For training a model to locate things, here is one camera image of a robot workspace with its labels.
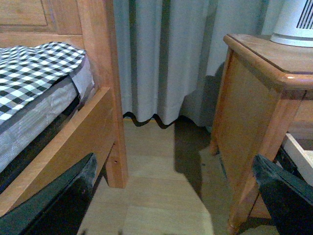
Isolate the wooden nightstand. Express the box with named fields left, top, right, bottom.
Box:
left=210, top=34, right=313, bottom=235

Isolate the wooden drawer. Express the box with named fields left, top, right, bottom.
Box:
left=283, top=132, right=313, bottom=186

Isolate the white cylindrical air purifier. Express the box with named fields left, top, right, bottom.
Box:
left=270, top=0, right=313, bottom=47

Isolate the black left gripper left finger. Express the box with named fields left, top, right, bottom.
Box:
left=0, top=153, right=97, bottom=235

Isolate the checkered bed sheet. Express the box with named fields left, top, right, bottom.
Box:
left=0, top=42, right=86, bottom=123

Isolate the wooden bed frame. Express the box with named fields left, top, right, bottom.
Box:
left=0, top=0, right=128, bottom=214

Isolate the grey mattress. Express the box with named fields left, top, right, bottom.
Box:
left=0, top=57, right=95, bottom=171

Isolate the grey curtain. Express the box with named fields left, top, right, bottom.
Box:
left=113, top=0, right=283, bottom=127

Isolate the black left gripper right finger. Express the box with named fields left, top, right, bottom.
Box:
left=252, top=154, right=313, bottom=235

